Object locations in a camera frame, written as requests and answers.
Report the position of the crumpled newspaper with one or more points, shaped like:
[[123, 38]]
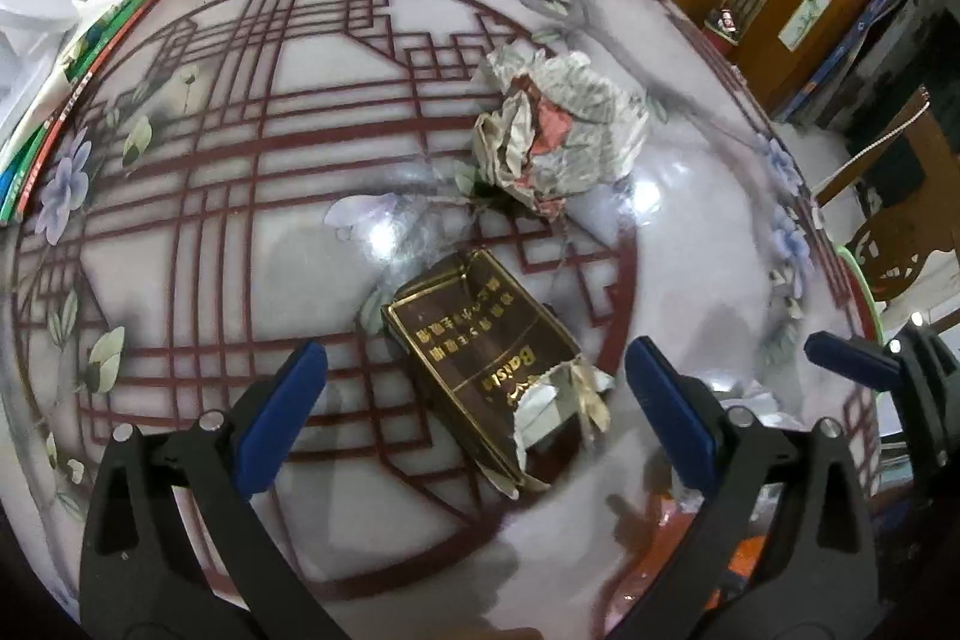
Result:
[[570, 123]]

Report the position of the stack of green books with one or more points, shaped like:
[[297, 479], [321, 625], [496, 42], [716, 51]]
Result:
[[75, 78]]

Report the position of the torn brown cigarette pack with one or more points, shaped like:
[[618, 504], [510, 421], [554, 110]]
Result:
[[480, 355]]

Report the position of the white plastic bag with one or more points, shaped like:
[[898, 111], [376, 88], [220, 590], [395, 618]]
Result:
[[37, 14]]

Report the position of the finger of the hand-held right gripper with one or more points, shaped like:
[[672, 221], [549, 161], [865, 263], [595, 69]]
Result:
[[855, 361]]

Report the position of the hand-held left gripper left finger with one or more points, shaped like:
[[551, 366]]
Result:
[[281, 419]]

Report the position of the blue curtain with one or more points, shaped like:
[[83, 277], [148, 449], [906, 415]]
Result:
[[877, 10]]

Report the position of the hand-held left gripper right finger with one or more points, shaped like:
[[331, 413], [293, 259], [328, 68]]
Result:
[[675, 415]]

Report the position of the carved wooden chair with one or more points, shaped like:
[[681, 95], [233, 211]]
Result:
[[915, 175]]

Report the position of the red container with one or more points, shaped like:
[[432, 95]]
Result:
[[724, 24]]

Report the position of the green-rimmed bin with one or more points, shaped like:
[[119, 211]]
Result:
[[862, 291]]

